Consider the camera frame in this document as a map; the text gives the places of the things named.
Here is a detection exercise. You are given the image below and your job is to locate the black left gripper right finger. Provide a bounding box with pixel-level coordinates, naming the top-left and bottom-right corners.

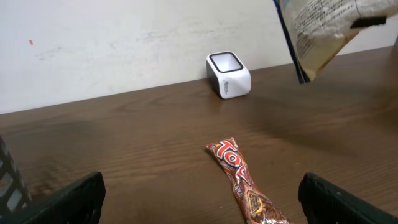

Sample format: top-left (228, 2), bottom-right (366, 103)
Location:
top-left (298, 172), bottom-right (397, 224)

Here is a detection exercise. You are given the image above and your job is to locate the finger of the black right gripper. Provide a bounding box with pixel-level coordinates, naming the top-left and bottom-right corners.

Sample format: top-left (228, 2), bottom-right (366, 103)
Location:
top-left (350, 16), bottom-right (387, 29)

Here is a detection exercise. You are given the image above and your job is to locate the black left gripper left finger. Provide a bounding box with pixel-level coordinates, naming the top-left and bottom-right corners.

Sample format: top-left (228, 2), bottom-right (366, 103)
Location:
top-left (1, 172), bottom-right (106, 224)

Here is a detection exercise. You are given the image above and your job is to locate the yellow snack bag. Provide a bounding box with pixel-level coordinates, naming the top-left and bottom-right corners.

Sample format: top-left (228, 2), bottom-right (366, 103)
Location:
top-left (274, 0), bottom-right (397, 83)

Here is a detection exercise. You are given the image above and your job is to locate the red orange snack packet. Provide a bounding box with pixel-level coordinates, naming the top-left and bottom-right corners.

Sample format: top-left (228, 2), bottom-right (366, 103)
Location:
top-left (206, 137), bottom-right (291, 224)

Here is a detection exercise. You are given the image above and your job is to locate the white barcode scanner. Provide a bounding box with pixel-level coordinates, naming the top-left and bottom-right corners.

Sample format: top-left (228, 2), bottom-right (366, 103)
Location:
top-left (206, 51), bottom-right (251, 99)

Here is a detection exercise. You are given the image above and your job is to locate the gray plastic shopping basket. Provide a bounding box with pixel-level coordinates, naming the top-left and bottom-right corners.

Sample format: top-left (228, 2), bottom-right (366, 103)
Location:
top-left (0, 138), bottom-right (32, 218)

